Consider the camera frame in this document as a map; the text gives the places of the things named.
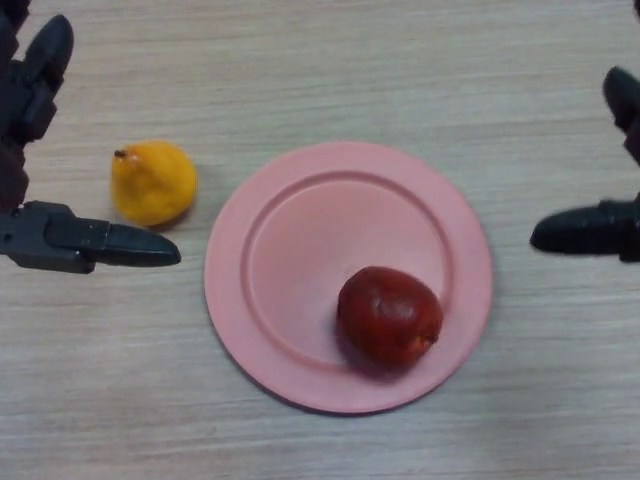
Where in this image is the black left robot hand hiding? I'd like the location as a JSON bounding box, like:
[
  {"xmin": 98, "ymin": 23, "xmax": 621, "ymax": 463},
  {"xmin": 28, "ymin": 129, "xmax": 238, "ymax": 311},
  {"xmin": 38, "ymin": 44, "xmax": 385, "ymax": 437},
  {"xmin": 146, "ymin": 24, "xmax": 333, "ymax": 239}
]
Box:
[{"xmin": 0, "ymin": 0, "xmax": 182, "ymax": 275}]

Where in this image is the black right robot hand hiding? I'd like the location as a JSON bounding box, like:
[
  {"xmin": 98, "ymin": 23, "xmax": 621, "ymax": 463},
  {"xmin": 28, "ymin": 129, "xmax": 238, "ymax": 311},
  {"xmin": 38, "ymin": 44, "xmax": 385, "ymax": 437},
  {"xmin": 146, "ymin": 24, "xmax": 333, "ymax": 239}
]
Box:
[{"xmin": 529, "ymin": 66, "xmax": 640, "ymax": 264}]

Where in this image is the red apple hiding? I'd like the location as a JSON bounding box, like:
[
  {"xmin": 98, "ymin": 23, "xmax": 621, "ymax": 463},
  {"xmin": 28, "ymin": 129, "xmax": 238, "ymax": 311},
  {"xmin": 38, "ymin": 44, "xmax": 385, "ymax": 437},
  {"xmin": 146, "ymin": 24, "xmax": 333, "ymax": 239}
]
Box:
[{"xmin": 336, "ymin": 266, "xmax": 445, "ymax": 374}]

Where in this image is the pink round plate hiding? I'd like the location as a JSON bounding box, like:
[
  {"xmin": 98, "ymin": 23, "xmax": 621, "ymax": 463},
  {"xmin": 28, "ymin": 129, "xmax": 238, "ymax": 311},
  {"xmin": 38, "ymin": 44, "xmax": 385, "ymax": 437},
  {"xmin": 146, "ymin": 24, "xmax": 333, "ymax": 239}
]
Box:
[{"xmin": 203, "ymin": 141, "xmax": 495, "ymax": 415}]

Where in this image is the yellow pear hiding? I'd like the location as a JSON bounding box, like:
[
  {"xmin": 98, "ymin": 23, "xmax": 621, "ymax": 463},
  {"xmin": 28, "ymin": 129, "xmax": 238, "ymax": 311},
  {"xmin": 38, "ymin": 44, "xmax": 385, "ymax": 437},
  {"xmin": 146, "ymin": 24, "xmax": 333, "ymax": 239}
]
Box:
[{"xmin": 110, "ymin": 140, "xmax": 199, "ymax": 227}]

